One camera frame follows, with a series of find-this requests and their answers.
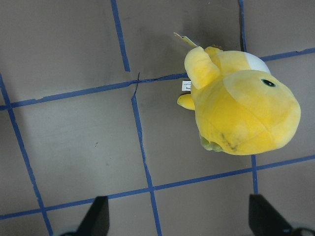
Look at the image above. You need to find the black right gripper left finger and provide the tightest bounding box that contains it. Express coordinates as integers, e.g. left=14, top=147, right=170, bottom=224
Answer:
left=76, top=196, right=109, bottom=236

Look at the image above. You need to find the yellow plush toy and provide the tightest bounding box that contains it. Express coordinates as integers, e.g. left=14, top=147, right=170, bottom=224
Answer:
left=177, top=43, right=301, bottom=155

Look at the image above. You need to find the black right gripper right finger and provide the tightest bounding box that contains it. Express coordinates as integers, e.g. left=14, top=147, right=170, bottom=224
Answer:
left=248, top=194, right=293, bottom=236

